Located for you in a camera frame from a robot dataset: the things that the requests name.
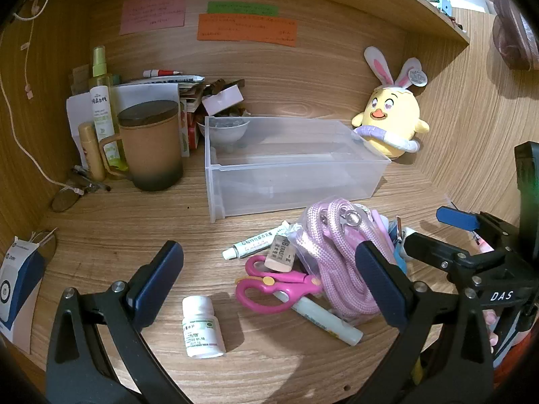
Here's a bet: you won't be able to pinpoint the small beige tube bottle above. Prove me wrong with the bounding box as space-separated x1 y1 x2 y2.
77 122 107 182

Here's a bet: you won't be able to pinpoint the brown wooden ornament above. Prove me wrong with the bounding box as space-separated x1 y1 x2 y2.
492 0 539 71

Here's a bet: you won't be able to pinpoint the pink scissors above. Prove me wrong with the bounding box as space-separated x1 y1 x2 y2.
235 255 323 314

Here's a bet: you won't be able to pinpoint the brown ceramic mug with lid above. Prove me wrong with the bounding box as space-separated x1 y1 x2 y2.
98 100 185 193

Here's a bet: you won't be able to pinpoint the small pink box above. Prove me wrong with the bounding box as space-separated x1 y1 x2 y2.
201 85 245 117

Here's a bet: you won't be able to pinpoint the person's right hand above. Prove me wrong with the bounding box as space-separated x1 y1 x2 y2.
483 309 500 357

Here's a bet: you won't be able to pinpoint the red white tube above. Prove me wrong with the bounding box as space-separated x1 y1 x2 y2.
142 68 183 79

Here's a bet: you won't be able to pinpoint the white medicine bottle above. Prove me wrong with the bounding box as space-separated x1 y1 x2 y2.
181 295 227 360

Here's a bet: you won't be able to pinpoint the white glue stick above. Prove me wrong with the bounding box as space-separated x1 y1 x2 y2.
273 292 364 346

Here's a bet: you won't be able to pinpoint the stack of books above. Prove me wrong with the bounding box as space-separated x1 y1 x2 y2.
125 73 206 90

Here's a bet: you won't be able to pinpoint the orange paper note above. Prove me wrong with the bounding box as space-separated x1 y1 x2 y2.
196 13 298 47

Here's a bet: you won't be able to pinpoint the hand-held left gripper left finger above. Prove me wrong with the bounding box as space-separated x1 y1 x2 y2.
45 240 186 404

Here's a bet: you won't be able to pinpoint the pink lanyard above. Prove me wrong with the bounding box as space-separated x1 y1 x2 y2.
295 197 406 328

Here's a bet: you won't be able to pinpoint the yellow chick plush toy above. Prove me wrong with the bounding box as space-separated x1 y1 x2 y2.
351 46 431 161

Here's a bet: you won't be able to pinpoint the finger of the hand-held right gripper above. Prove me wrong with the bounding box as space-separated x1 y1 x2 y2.
436 206 521 249
402 229 468 272

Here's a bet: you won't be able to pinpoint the blue white plastic item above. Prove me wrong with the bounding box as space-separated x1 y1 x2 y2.
388 216 408 275

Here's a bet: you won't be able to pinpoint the pink paper note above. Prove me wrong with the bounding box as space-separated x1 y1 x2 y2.
119 0 188 36

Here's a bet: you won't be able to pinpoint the green paper note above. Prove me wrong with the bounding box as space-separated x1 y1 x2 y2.
207 1 280 18

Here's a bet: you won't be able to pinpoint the clear plastic drawer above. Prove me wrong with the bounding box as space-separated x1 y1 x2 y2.
204 115 392 223

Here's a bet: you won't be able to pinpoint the wooden shelf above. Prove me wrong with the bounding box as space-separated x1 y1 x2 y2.
371 0 471 47

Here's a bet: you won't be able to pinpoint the yellow-green spray bottle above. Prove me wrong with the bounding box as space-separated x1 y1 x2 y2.
88 46 128 178

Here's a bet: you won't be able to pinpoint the blue white box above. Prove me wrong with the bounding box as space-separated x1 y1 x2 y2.
0 236 48 355

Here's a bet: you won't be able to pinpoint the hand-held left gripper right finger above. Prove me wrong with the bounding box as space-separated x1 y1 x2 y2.
349 240 495 404

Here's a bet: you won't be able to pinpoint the white ointment tube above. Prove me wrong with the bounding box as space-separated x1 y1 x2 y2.
222 226 292 261

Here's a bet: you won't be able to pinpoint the red white carton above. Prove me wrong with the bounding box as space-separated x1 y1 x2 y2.
179 96 208 157

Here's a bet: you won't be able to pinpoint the eyeglasses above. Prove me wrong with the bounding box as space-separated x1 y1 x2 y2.
51 166 113 213

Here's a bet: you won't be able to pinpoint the white cable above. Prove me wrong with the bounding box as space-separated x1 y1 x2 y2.
0 0 73 189

